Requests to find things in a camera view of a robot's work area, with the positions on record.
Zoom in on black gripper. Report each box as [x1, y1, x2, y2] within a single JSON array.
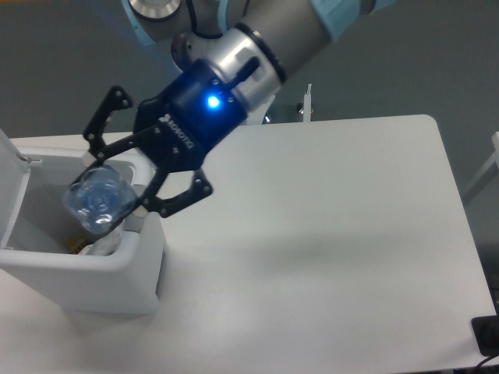
[[82, 59, 250, 218]]

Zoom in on clear plastic water bottle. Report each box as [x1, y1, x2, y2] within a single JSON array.
[[62, 164, 138, 235]]

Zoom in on white plastic wrapper bag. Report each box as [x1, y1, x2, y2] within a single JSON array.
[[78, 224, 123, 256]]

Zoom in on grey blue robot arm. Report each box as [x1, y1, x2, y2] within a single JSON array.
[[65, 1, 386, 231]]

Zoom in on yellow trash in can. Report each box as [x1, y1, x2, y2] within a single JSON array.
[[64, 236, 91, 255]]

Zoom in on white trash can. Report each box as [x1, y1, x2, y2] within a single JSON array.
[[1, 146, 167, 314]]

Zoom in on white trash can lid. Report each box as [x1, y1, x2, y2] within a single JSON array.
[[1, 133, 41, 251]]

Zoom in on white furniture leg right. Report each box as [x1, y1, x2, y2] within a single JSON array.
[[462, 132, 498, 206]]

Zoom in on black device at table edge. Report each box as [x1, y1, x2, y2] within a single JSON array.
[[471, 315, 498, 356]]

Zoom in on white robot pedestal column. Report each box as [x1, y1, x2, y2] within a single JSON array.
[[170, 33, 195, 72]]

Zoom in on white metal base frame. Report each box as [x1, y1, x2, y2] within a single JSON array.
[[244, 83, 314, 125]]

